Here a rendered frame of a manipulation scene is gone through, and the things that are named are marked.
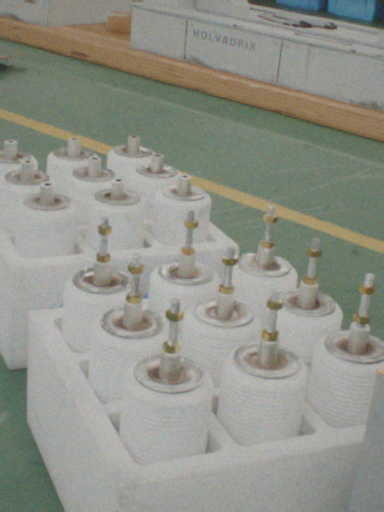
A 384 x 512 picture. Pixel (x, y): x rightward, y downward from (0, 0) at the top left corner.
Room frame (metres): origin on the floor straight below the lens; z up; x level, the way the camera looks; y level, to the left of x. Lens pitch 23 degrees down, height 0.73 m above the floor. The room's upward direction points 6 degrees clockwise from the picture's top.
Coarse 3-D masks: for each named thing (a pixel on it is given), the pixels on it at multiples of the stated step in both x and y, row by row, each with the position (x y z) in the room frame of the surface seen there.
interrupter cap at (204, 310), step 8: (200, 304) 0.97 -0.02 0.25; (208, 304) 0.97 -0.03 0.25; (240, 304) 0.98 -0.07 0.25; (200, 312) 0.95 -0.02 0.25; (208, 312) 0.95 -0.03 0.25; (240, 312) 0.96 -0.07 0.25; (248, 312) 0.96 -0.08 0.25; (200, 320) 0.93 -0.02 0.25; (208, 320) 0.93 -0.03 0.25; (216, 320) 0.93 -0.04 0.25; (224, 320) 0.93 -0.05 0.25; (232, 320) 0.94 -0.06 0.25; (240, 320) 0.94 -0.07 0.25; (248, 320) 0.94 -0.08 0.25; (224, 328) 0.92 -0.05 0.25; (232, 328) 0.92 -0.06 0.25
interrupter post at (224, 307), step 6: (216, 294) 0.96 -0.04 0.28; (222, 294) 0.95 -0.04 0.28; (234, 294) 0.95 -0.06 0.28; (216, 300) 0.95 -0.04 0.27; (222, 300) 0.95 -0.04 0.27; (228, 300) 0.95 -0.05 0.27; (234, 300) 0.95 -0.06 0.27; (216, 306) 0.95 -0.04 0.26; (222, 306) 0.95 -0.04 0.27; (228, 306) 0.95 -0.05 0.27; (216, 312) 0.95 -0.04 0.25; (222, 312) 0.95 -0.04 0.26; (228, 312) 0.95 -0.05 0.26
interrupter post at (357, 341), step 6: (354, 324) 0.90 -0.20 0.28; (366, 324) 0.90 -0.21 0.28; (354, 330) 0.89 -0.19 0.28; (360, 330) 0.89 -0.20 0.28; (366, 330) 0.89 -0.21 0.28; (348, 336) 0.90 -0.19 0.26; (354, 336) 0.89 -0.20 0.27; (360, 336) 0.89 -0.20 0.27; (366, 336) 0.89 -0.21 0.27; (348, 342) 0.90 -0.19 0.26; (354, 342) 0.89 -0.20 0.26; (360, 342) 0.89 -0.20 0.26; (366, 342) 0.89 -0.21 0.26; (348, 348) 0.90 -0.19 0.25; (354, 348) 0.89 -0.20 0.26; (360, 348) 0.89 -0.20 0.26
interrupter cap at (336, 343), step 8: (328, 336) 0.92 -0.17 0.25; (336, 336) 0.92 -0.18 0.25; (344, 336) 0.92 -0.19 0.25; (328, 344) 0.90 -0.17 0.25; (336, 344) 0.90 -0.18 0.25; (344, 344) 0.91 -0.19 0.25; (368, 344) 0.91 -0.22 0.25; (376, 344) 0.91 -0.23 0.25; (336, 352) 0.88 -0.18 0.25; (344, 352) 0.88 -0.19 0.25; (352, 352) 0.89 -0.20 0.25; (368, 352) 0.89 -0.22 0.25; (376, 352) 0.89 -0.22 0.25; (344, 360) 0.87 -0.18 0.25; (352, 360) 0.86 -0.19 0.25; (360, 360) 0.87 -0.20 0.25; (368, 360) 0.87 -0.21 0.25; (376, 360) 0.87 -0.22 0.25
